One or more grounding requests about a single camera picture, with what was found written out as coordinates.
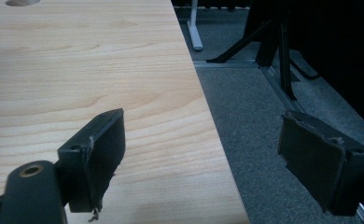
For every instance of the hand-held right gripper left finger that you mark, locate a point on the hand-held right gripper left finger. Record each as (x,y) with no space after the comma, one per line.
(91,161)

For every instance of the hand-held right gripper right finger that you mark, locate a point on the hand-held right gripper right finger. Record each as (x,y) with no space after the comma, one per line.
(318,161)

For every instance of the black curtain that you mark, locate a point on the black curtain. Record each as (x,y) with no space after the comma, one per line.
(335,46)

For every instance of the black metal stand legs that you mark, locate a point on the black metal stand legs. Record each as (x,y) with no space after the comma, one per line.
(272,43)

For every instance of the white metal table leg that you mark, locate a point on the white metal table leg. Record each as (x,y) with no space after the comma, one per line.
(194,28)

